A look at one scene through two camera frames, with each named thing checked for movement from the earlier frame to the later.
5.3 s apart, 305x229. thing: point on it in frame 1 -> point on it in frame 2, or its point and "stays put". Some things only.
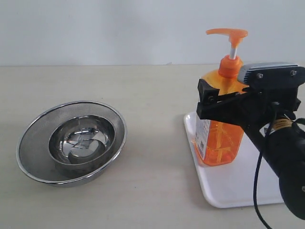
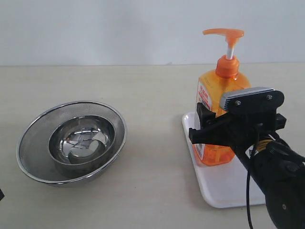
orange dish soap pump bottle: [220, 141] stays put
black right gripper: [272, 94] -> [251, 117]
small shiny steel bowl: [80, 145] stays put
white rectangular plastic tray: [233, 184] stays put
